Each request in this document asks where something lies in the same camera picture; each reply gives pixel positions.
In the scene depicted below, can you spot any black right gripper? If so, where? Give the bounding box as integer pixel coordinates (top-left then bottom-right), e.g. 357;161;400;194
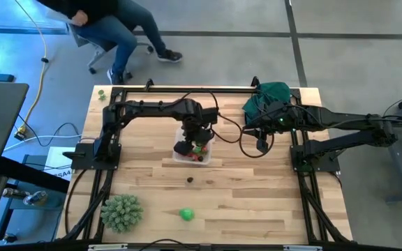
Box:
244;101;295;155

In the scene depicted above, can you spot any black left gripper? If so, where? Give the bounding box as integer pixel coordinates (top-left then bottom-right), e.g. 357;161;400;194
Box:
173;107;220;156

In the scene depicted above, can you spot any clear plastic tupperware container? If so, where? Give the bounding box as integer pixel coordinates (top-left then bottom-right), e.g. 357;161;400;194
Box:
172;127;214;166

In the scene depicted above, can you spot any smooth green toy fruit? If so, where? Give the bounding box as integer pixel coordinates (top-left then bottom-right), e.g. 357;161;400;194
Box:
179;207;195;222

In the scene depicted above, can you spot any dark green cloth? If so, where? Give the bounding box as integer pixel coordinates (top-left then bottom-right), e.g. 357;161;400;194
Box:
241;81;292;123

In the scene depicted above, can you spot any green spiky artificial plant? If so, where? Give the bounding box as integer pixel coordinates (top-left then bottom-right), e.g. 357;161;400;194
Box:
100;194;144;234

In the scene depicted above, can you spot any person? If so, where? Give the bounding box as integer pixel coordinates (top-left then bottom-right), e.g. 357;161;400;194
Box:
35;0;184;86

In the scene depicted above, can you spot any white printed paper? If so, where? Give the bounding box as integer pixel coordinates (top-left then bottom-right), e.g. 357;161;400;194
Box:
43;146;75;182

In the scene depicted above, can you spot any grey office chair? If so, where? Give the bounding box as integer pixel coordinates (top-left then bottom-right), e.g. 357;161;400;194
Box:
68;22;155;79

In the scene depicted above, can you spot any person's hand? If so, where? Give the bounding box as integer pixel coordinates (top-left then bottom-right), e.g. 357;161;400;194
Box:
70;9;89;27

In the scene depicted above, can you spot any black desk leg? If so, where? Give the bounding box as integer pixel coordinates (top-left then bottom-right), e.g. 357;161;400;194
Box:
0;156;71;195

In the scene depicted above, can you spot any clear water bottle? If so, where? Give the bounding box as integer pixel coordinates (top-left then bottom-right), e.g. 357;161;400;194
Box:
22;190;49;207

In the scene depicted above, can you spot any metallic bottle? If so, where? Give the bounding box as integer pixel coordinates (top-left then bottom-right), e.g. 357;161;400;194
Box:
1;188;26;201

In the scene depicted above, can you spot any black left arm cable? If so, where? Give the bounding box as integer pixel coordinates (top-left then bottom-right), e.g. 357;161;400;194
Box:
172;89;244;145

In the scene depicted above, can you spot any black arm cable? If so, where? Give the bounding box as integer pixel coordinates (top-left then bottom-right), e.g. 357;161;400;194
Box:
172;89;244;145
238;104;402;160

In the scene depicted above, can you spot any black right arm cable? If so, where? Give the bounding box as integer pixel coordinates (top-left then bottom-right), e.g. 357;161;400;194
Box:
238;104;402;160

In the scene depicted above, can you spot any black aluminium table frame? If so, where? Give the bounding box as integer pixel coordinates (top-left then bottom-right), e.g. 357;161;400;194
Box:
59;77;354;245

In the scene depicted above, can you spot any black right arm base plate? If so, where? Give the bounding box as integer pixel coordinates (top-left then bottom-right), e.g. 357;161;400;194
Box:
290;144;341;173

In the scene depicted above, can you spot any thin black cable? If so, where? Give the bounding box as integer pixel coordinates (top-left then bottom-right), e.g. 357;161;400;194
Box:
139;238;197;251

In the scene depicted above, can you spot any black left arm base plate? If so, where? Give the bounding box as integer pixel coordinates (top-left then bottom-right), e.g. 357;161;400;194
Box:
62;142;121;171

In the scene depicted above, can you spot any black floor cable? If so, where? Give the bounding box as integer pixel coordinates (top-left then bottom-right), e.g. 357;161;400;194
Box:
16;114;83;147

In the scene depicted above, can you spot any white metal bracket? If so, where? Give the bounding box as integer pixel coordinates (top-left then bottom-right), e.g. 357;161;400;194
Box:
283;245;324;251
88;243;129;251

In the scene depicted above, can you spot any white floor cable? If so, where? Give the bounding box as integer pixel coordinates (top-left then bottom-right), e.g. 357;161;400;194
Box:
2;134;83;153

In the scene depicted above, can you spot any tan floor cable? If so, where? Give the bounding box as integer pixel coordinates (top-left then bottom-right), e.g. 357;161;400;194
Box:
14;0;48;136

